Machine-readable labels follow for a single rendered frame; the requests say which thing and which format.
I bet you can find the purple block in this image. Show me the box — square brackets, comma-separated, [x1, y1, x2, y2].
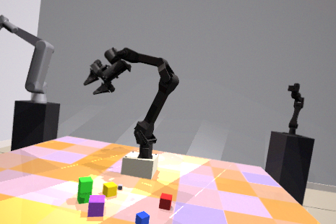
[87, 195, 105, 217]

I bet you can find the yellow block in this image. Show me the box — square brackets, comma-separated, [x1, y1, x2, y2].
[103, 182, 117, 198]

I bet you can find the blue block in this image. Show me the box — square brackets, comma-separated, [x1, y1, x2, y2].
[134, 211, 150, 224]

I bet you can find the red block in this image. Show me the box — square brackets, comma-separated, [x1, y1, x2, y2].
[159, 193, 173, 210]

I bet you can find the green block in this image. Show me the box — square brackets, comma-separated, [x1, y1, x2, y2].
[78, 176, 93, 194]
[77, 190, 92, 204]

